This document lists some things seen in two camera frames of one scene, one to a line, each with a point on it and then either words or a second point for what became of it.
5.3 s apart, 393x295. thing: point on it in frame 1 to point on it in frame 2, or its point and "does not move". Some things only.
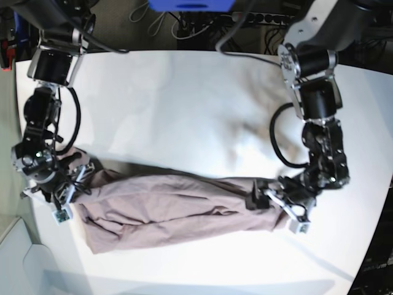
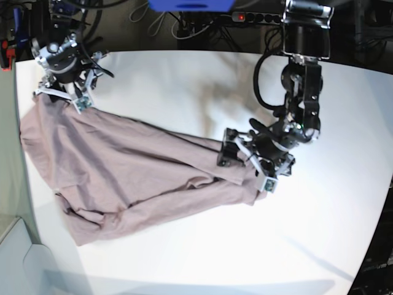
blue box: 193,5 does not move
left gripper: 288,191 to 257,148
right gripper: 61,180 to 77,80
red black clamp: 7,51 does not move
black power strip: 273,19 does not move
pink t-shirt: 129,208 to 111,176
